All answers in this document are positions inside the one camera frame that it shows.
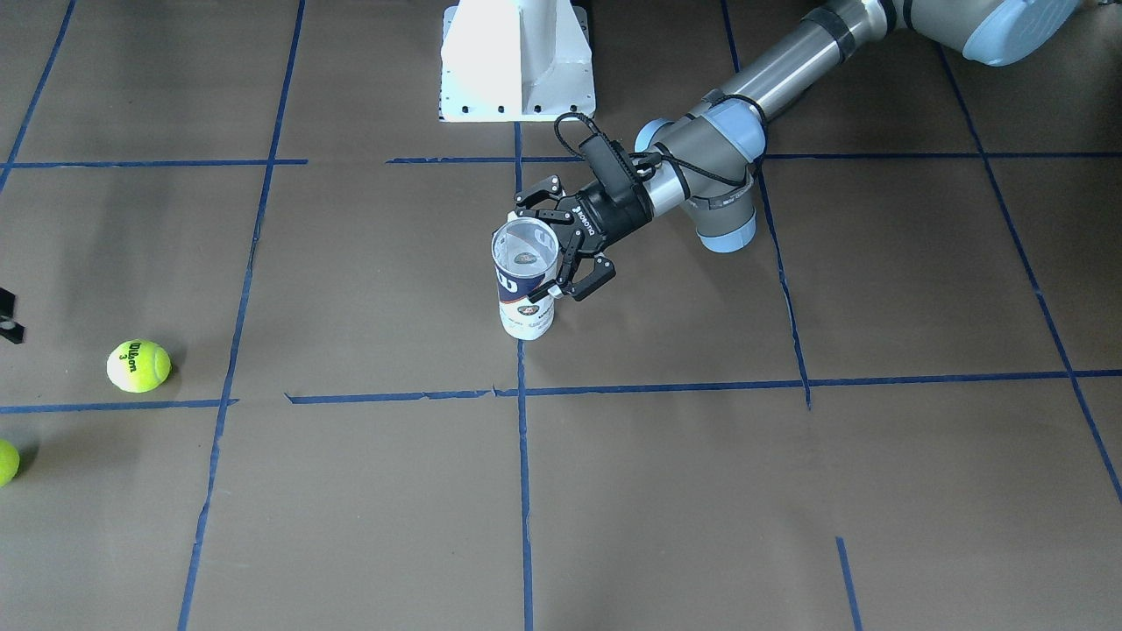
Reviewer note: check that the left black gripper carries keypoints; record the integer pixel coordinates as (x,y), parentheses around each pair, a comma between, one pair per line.
(607,221)

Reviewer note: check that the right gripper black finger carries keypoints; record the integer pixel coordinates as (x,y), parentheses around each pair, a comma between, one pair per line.
(10,328)

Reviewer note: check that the yellow Wilson tennis ball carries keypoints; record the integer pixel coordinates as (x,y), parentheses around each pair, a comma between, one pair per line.
(138,366)

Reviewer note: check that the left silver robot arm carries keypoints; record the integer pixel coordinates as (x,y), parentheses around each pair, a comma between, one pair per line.
(704,160)

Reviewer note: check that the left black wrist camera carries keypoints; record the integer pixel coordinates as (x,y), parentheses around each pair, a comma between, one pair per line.
(614,170)

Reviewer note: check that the white pedestal column base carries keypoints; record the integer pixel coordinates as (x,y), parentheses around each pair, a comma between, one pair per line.
(506,61)

